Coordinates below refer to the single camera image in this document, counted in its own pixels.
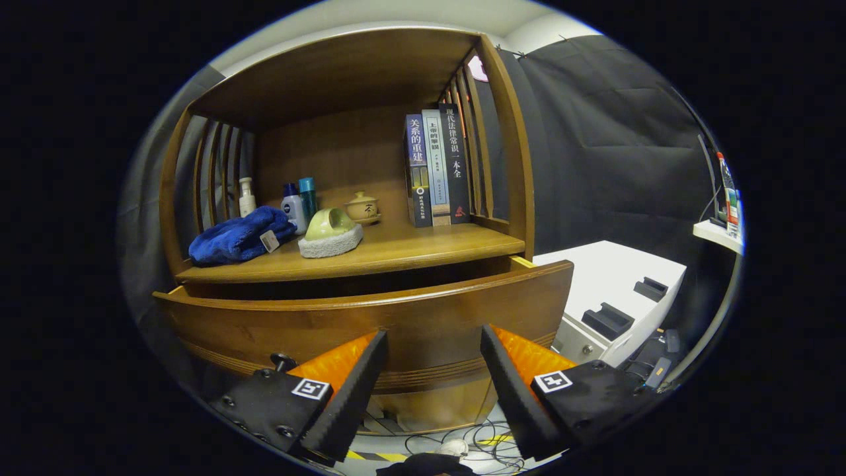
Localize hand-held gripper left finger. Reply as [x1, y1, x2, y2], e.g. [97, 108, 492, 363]
[210, 331, 389, 463]

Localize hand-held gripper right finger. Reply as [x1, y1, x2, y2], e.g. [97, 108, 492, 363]
[481, 324, 662, 462]

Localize wooden drawer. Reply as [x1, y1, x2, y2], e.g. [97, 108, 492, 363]
[153, 255, 574, 397]

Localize wooden countertop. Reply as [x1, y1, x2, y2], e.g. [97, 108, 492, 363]
[175, 218, 527, 285]

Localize brown wooden cabinet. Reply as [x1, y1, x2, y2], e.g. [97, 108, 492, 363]
[153, 26, 574, 437]

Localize dark cloth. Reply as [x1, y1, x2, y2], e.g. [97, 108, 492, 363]
[377, 453, 478, 476]

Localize dark floor equipment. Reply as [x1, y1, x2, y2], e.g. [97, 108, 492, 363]
[625, 329, 685, 391]

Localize white box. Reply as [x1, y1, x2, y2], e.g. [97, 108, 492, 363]
[532, 240, 688, 368]

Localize beige lidded teacup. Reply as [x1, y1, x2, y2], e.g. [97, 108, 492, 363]
[345, 191, 382, 225]

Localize white bottle with blue cap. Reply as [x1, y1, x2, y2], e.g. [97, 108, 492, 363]
[281, 182, 309, 235]

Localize blue towel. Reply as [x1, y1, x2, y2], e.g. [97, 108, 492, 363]
[188, 206, 298, 266]

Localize teal bottle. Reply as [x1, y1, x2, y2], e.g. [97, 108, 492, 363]
[298, 177, 319, 222]

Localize blue book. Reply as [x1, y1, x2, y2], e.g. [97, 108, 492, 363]
[404, 113, 434, 228]

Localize grey book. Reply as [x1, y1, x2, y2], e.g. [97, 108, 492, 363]
[421, 109, 452, 226]

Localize black book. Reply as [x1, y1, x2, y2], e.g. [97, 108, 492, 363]
[438, 102, 471, 224]

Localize black backdrop cloth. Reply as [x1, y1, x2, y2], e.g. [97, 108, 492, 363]
[119, 34, 728, 371]

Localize white side table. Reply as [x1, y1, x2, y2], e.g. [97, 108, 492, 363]
[664, 219, 744, 391]

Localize red label water bottle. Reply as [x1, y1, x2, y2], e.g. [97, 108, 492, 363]
[716, 152, 740, 237]

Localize floor cables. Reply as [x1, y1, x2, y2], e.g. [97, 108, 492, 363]
[357, 416, 529, 475]

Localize large black bracket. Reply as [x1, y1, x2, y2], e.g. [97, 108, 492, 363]
[582, 302, 635, 341]

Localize small black bracket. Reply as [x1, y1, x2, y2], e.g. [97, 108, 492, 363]
[633, 278, 670, 303]

